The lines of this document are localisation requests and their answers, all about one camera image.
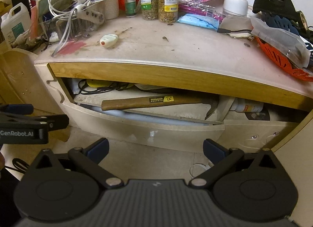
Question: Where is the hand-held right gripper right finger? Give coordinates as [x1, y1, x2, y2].
[188, 138, 278, 189]

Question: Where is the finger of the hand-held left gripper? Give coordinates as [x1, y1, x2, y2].
[0, 104, 34, 116]
[0, 113, 70, 131]

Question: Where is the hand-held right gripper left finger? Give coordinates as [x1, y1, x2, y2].
[34, 138, 124, 190]

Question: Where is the cream wooden drawer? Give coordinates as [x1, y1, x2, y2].
[59, 78, 225, 146]

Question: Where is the white oval remote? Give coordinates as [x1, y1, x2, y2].
[100, 34, 119, 48]

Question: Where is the open beige drawer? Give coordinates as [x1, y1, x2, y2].
[34, 0, 313, 154]

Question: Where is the white cloth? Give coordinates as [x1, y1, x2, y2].
[70, 78, 82, 95]

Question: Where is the white bottle red label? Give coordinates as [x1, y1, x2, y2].
[230, 103, 265, 114]

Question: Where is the dark round disc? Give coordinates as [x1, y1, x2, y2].
[245, 110, 271, 121]

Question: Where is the grey ribbed box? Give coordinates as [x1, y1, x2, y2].
[134, 83, 172, 93]

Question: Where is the white plastic jug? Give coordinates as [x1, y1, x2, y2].
[1, 2, 32, 47]

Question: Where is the clear plastic organizer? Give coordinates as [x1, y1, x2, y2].
[36, 0, 99, 42]

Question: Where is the orange perforated plastic tool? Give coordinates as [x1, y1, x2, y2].
[255, 35, 313, 82]

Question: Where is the folded paper scrap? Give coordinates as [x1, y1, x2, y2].
[229, 32, 254, 42]

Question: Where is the cream textured cup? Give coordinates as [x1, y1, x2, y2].
[101, 0, 120, 20]

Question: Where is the blue face mask pack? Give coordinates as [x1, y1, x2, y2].
[176, 13, 221, 31]

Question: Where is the clear plastic bag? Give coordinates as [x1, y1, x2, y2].
[250, 16, 311, 69]

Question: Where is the dark blue cloth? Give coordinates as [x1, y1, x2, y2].
[265, 13, 302, 37]

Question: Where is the pink striped packet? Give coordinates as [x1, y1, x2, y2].
[178, 0, 252, 21]

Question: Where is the white cream jar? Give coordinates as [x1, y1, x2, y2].
[222, 0, 249, 18]

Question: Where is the white wire loop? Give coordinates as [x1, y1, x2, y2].
[189, 163, 214, 179]

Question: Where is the black floor cable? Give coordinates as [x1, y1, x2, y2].
[4, 158, 30, 175]

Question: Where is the yellow tool with black cable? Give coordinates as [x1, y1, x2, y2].
[78, 79, 135, 95]

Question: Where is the wooden hammer handle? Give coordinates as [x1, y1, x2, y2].
[101, 94, 219, 120]

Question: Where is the white power strip with cables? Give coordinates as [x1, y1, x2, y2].
[47, 0, 93, 58]

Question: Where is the black cable with plug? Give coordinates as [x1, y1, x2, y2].
[217, 28, 255, 36]

